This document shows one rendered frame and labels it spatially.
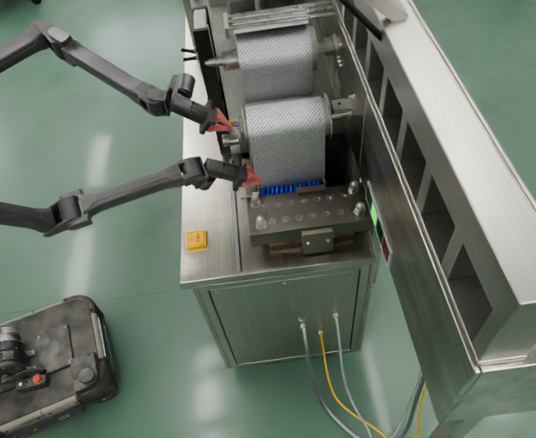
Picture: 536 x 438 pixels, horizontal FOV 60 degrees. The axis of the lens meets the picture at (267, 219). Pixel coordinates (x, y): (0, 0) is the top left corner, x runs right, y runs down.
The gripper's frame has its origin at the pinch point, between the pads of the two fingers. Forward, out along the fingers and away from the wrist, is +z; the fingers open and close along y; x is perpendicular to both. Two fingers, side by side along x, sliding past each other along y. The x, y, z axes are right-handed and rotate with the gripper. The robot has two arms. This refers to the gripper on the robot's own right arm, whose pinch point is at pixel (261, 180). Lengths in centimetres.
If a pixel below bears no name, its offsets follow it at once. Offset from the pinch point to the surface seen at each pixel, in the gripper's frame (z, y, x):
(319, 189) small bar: 17.3, 6.0, 7.9
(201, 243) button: -13.2, 12.7, -24.0
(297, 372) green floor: 57, 28, -90
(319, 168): 16.1, 0.2, 11.8
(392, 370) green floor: 96, 33, -68
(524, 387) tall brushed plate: 24, 84, 44
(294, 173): 9.2, 0.3, 6.8
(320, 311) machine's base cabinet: 39, 25, -36
